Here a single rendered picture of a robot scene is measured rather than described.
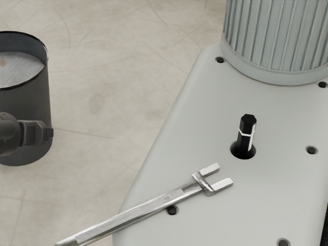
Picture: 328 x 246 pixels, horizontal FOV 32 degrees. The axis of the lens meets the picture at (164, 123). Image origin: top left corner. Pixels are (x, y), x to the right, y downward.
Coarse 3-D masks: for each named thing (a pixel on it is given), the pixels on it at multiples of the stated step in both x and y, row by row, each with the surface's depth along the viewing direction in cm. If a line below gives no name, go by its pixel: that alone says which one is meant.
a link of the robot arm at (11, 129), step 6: (0, 120) 109; (6, 120) 108; (0, 126) 103; (6, 126) 105; (12, 126) 106; (0, 132) 103; (6, 132) 105; (12, 132) 106; (0, 138) 105; (6, 138) 107; (0, 144) 108; (6, 144) 109; (0, 150) 109
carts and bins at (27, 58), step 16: (0, 32) 309; (16, 32) 310; (0, 48) 315; (16, 48) 316; (32, 48) 313; (0, 64) 308; (16, 64) 309; (32, 64) 309; (0, 80) 299; (16, 80) 300; (32, 80) 284; (48, 80) 306; (0, 96) 281; (16, 96) 284; (32, 96) 292; (48, 96) 310; (16, 112) 292; (32, 112) 299; (48, 112) 316; (48, 144) 330; (0, 160) 322; (16, 160) 320; (32, 160) 324
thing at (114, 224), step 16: (192, 176) 77; (176, 192) 74; (192, 192) 74; (208, 192) 75; (144, 208) 72; (160, 208) 73; (96, 224) 71; (112, 224) 71; (128, 224) 71; (64, 240) 69; (80, 240) 69; (96, 240) 69
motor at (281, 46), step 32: (256, 0) 83; (288, 0) 80; (320, 0) 80; (224, 32) 95; (256, 32) 86; (288, 32) 84; (320, 32) 84; (256, 64) 90; (288, 64) 88; (320, 64) 89
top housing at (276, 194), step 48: (192, 96) 89; (240, 96) 89; (288, 96) 89; (192, 144) 81; (288, 144) 82; (144, 192) 75; (240, 192) 76; (288, 192) 76; (144, 240) 70; (192, 240) 70; (240, 240) 70; (288, 240) 71
